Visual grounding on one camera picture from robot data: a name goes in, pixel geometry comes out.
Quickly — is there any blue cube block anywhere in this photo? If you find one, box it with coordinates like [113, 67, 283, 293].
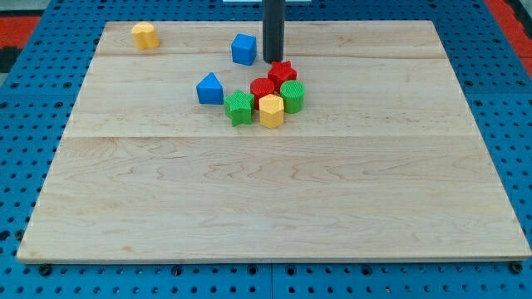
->
[231, 33, 257, 66]

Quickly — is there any red star block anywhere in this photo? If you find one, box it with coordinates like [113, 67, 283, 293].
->
[268, 61, 298, 92]

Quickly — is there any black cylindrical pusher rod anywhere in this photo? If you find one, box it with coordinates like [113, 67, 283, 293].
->
[262, 0, 286, 63]

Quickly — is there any green cylinder block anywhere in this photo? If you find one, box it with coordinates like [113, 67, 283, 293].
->
[280, 80, 305, 114]

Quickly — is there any yellow heart block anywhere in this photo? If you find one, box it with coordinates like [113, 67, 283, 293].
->
[131, 21, 160, 50]

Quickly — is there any light wooden board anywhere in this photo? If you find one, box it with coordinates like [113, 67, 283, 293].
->
[17, 21, 531, 264]

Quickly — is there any red cylinder block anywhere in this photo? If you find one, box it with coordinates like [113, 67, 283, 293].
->
[249, 77, 275, 110]

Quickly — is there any yellow hexagon block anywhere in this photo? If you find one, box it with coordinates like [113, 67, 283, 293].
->
[259, 94, 284, 129]

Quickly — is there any green star block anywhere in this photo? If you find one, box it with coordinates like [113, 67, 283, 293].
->
[224, 90, 254, 126]

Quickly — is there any blue triangle block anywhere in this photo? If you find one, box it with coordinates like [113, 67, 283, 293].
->
[196, 72, 224, 105]

